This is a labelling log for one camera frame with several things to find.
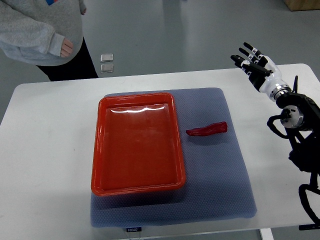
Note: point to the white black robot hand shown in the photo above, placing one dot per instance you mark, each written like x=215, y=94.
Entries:
x=262, y=72

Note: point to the person's hand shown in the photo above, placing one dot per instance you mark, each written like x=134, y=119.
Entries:
x=66, y=48

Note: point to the red pepper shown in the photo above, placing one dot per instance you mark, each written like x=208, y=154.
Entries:
x=212, y=129

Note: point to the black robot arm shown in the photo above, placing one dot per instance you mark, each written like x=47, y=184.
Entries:
x=299, y=122

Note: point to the red plastic tray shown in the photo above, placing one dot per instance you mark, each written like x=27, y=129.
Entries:
x=137, y=145

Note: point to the person in grey sweater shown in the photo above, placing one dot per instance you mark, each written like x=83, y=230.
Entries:
x=32, y=32

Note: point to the upper metal floor plate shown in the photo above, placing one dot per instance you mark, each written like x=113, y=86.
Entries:
x=106, y=57

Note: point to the metal floor plate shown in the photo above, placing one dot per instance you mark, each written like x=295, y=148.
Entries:
x=107, y=68
x=106, y=57

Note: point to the lower metal floor plate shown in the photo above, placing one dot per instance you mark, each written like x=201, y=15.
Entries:
x=107, y=68

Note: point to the cardboard box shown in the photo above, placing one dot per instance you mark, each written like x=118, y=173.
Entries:
x=302, y=5

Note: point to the blue grey cushion mat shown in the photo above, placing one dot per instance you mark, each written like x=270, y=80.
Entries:
x=217, y=185

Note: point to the black cushion label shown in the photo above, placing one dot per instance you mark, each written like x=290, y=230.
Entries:
x=133, y=229

